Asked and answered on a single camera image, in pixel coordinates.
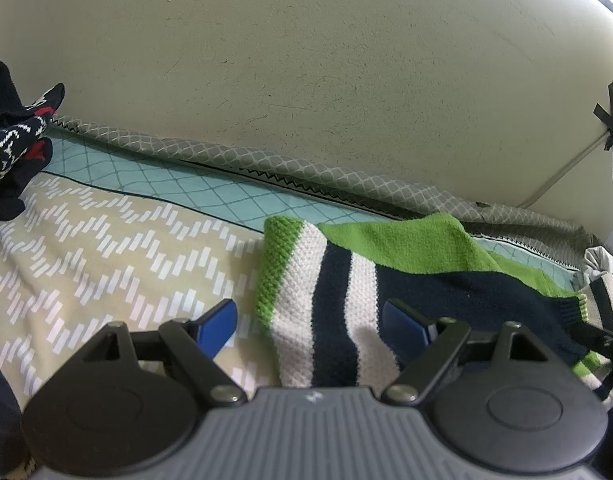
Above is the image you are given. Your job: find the green striped knit sweater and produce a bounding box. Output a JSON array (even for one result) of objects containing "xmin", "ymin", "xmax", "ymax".
[{"xmin": 255, "ymin": 212, "xmax": 613, "ymax": 411}]

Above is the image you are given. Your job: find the white wall cable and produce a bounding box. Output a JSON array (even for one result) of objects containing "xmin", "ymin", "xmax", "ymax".
[{"xmin": 515, "ymin": 132, "xmax": 613, "ymax": 209}]

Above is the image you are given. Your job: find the black tape cross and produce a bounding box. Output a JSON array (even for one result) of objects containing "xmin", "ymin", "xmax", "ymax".
[{"xmin": 592, "ymin": 82, "xmax": 613, "ymax": 182}]

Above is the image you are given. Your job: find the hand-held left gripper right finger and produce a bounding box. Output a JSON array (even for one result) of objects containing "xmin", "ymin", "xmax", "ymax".
[{"xmin": 383, "ymin": 298, "xmax": 553, "ymax": 407}]

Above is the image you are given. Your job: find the grey patterned blanket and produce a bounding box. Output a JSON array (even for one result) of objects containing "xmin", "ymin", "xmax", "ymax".
[{"xmin": 49, "ymin": 116, "xmax": 598, "ymax": 252}]

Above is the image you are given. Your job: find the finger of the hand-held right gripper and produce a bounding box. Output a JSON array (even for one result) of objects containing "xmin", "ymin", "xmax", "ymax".
[{"xmin": 571, "ymin": 320, "xmax": 613, "ymax": 358}]

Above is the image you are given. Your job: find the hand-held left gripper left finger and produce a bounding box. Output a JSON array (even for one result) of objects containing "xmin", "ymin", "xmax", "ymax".
[{"xmin": 79, "ymin": 298, "xmax": 248, "ymax": 407}]

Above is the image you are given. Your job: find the white grey cloth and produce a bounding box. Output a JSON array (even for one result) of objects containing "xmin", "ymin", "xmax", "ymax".
[{"xmin": 581, "ymin": 244, "xmax": 613, "ymax": 288}]

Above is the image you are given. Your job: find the beige zigzag mat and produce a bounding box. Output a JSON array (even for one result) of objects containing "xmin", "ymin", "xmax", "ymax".
[{"xmin": 0, "ymin": 172, "xmax": 287, "ymax": 413}]

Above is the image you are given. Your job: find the teal checked sheet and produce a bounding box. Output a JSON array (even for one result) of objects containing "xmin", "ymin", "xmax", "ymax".
[{"xmin": 36, "ymin": 136, "xmax": 587, "ymax": 292}]

